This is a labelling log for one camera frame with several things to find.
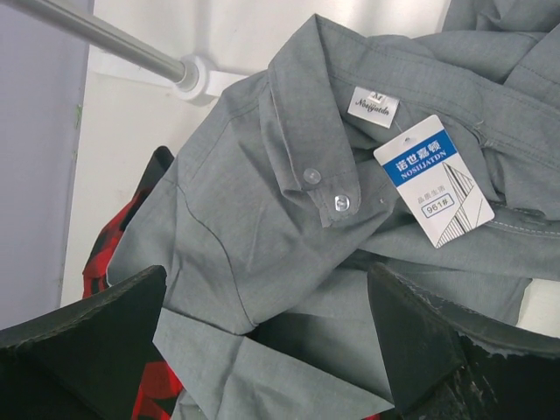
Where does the white blue hang tag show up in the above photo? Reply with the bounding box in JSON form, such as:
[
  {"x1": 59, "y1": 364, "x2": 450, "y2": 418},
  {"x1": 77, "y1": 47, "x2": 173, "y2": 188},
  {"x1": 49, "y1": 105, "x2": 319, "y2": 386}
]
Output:
[{"x1": 374, "y1": 115, "x2": 495, "y2": 249}]

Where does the grey button-up shirt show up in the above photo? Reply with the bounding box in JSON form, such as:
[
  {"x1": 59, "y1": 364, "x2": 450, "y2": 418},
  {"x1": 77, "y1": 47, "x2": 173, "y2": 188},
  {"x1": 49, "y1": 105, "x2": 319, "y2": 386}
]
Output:
[{"x1": 108, "y1": 1, "x2": 559, "y2": 419}]

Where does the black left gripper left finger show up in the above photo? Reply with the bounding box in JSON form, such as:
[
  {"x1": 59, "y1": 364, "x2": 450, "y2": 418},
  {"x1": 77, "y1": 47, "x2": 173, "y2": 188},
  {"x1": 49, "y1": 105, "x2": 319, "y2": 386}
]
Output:
[{"x1": 1, "y1": 266, "x2": 166, "y2": 419}]

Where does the white clothes rack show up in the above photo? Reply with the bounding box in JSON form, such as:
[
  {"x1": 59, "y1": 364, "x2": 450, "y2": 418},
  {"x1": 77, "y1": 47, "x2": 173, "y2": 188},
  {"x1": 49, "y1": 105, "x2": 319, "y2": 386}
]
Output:
[{"x1": 4, "y1": 1, "x2": 247, "y2": 106}]

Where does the red black plaid shirt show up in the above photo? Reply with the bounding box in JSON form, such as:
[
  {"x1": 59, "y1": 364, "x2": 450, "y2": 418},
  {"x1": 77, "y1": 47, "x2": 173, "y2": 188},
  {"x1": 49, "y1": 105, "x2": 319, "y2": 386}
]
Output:
[{"x1": 82, "y1": 146, "x2": 183, "y2": 420}]

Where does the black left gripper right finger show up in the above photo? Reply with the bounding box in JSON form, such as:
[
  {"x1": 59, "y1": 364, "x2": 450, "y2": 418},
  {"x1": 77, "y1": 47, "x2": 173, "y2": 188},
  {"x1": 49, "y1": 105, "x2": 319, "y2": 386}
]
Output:
[{"x1": 367, "y1": 263, "x2": 559, "y2": 419}]

